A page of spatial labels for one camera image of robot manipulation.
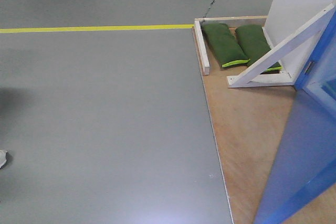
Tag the green sandbag near door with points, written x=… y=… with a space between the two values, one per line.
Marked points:
x=224 y=45

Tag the blue door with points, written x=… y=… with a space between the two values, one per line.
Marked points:
x=304 y=166

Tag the brown wooden platform right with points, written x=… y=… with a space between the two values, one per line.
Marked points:
x=248 y=125

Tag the white wooden rail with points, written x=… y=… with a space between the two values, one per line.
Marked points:
x=200 y=47

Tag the green sandbag behind door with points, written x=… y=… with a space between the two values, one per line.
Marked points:
x=252 y=41

